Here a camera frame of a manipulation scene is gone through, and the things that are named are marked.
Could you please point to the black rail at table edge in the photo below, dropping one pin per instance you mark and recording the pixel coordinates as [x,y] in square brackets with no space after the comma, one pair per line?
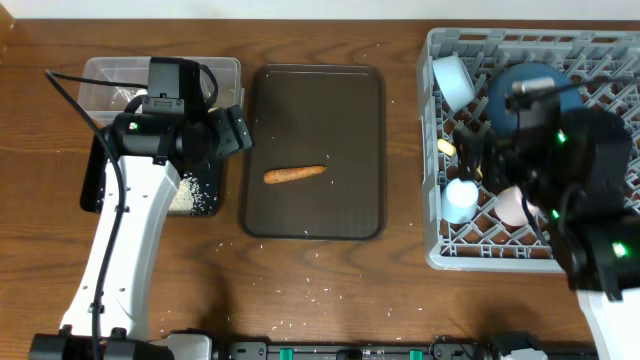
[517,345]

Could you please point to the pile of white rice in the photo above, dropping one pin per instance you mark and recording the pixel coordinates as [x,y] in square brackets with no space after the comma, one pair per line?
[193,198]

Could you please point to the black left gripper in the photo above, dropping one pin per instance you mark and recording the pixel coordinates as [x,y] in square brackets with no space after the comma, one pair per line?
[231,138]

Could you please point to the yellow plastic spoon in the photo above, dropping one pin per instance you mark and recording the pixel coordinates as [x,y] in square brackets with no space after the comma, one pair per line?
[449,149]

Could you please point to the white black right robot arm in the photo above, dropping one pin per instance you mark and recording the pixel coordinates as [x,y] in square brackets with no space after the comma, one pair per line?
[572,166]

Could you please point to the grey plastic dishwasher rack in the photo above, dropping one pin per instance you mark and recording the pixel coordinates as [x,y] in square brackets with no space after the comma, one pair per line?
[486,243]

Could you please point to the light blue plastic cup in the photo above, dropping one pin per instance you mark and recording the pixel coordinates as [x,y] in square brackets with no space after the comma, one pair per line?
[459,201]

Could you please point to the dark brown serving tray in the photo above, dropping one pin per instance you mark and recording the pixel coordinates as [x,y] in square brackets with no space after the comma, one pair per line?
[305,115]

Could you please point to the pink plastic cup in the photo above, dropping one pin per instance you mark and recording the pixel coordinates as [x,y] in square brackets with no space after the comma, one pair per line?
[509,207]

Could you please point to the dark blue plate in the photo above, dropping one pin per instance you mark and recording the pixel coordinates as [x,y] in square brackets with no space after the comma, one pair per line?
[506,124]

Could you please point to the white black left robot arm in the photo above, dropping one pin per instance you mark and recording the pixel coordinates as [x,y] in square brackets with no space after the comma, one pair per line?
[173,127]

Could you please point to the black rectangular tray bin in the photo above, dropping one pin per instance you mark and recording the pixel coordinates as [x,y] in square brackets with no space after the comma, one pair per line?
[92,194]

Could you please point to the orange brown food piece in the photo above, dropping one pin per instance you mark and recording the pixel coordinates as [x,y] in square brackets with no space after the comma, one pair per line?
[282,175]

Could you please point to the light blue bowl with rice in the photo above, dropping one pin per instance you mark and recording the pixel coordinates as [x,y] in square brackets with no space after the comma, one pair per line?
[454,82]

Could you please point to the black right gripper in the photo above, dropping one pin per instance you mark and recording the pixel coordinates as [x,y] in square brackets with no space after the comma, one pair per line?
[499,156]

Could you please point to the clear plastic waste bin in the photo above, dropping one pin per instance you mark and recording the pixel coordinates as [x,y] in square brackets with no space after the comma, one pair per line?
[104,103]

